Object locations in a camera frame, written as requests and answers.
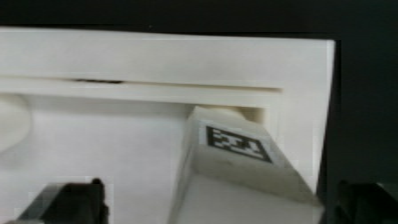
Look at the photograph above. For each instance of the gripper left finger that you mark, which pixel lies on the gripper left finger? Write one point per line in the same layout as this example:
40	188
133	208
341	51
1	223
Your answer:
67	204

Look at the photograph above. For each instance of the white U-shaped fence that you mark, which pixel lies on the white U-shaped fence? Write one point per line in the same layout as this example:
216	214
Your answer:
191	60

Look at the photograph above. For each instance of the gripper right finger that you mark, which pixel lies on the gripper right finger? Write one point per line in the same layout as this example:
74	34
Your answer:
366	203

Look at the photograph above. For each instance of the white square tabletop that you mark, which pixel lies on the white square tabletop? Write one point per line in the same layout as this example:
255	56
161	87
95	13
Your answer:
90	128

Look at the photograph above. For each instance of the white leg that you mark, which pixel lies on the white leg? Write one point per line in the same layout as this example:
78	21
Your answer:
238	185

